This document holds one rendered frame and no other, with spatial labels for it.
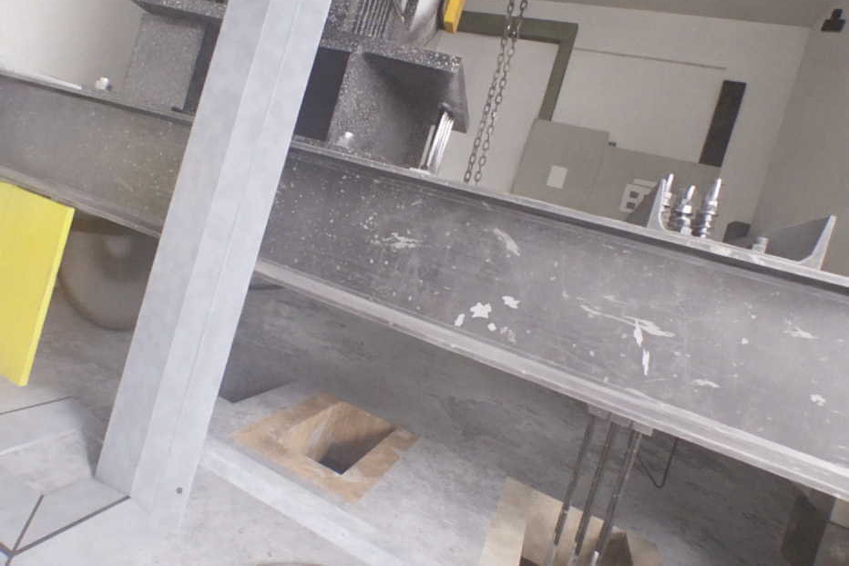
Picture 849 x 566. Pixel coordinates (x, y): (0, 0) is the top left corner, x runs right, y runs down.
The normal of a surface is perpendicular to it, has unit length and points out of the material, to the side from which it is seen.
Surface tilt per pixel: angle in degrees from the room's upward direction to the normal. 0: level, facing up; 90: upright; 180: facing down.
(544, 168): 90
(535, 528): 90
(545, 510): 90
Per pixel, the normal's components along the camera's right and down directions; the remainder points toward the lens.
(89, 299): 0.09, -0.63
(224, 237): -0.12, -0.01
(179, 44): -0.33, -0.07
